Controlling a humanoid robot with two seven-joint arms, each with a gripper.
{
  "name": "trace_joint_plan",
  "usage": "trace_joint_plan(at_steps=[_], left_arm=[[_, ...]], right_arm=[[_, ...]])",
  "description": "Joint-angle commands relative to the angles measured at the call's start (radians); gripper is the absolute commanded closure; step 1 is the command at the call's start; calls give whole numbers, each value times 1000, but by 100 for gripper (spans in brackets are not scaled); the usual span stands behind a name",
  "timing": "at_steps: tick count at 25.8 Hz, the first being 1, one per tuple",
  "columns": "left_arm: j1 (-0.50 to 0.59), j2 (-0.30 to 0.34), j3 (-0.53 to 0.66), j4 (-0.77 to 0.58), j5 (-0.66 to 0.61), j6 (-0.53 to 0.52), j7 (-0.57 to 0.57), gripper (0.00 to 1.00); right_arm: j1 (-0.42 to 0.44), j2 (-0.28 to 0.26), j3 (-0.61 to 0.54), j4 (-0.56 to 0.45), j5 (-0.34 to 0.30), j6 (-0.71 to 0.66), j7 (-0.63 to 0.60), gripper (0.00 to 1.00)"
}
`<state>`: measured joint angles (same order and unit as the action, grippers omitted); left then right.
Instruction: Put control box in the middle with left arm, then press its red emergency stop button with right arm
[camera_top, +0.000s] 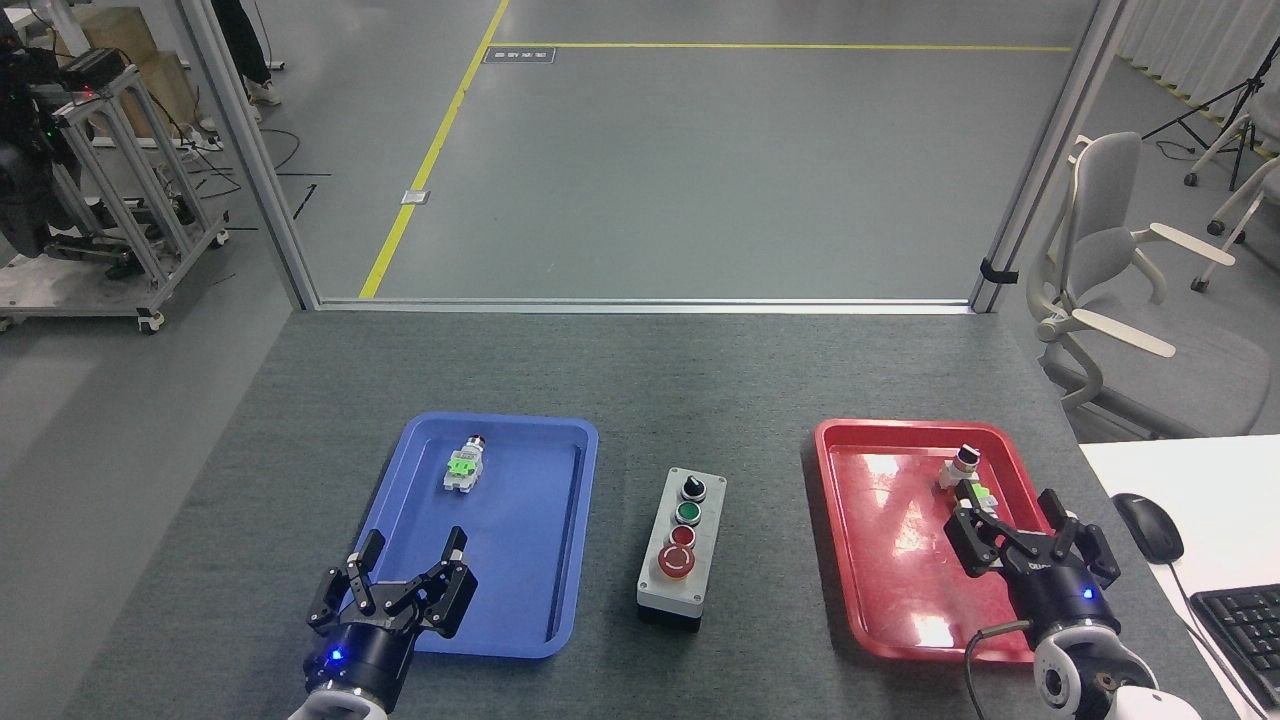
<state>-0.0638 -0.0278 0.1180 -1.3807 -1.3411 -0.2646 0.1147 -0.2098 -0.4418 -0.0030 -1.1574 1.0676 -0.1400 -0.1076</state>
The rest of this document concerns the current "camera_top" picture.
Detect white desk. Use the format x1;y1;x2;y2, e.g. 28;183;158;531
1078;434;1280;720

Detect grey three-button control box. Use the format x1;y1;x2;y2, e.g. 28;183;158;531
637;466;728;631

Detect red plastic tray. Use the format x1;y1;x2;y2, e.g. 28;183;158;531
802;418;1101;666

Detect grey office chair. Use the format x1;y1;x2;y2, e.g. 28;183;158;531
1183;110;1280;293
1027;131;1280;441

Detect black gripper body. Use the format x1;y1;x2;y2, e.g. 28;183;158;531
1010;540;1116;633
305;592;421;701

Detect black keyboard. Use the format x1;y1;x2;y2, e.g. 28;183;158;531
1190;583;1280;711

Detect black selector switch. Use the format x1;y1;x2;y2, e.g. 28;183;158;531
937;445;983;493

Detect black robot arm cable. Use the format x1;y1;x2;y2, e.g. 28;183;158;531
965;620;1033;720

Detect silver aluminium rail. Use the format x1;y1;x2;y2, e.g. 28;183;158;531
305;297;986;316

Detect black machine on cart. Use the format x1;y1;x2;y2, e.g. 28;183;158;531
0;20;101;261

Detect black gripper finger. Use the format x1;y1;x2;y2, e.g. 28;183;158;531
307;530;386;633
1040;489;1121;589
410;527;477;639
945;480;1021;579

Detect aluminium frame cart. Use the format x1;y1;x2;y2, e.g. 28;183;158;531
0;60;231;334

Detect thin black mouse cable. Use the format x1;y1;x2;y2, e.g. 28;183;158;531
1165;560;1271;720

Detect silver aluminium post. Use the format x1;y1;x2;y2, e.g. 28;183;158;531
968;0;1136;314
175;0;321;311

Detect blue plastic tray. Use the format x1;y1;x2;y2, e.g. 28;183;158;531
327;412;600;661

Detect black floor cables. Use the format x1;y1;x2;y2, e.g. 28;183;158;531
190;125;331;221

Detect cardboard box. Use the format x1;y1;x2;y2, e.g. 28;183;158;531
60;7;196;138

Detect black computer mouse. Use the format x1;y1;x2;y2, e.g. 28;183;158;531
1113;493;1185;564

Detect person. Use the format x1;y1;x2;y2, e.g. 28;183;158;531
210;0;283;126

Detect white curtain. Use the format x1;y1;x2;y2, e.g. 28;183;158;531
1115;0;1280;126

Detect red-headed push button switch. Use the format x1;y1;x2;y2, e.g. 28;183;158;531
443;434;488;495

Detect black tripod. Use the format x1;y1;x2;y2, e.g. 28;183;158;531
1142;38;1280;191

